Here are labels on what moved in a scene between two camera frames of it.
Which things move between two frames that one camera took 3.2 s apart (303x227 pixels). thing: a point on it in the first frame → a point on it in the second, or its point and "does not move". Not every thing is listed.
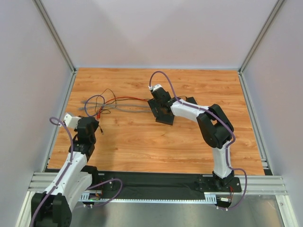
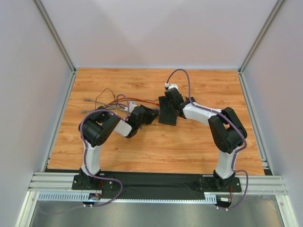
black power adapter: [191, 100] does not move
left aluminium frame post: [55, 36] does not move
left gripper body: [89, 123] → [144, 113]
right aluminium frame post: [273, 13] does not move
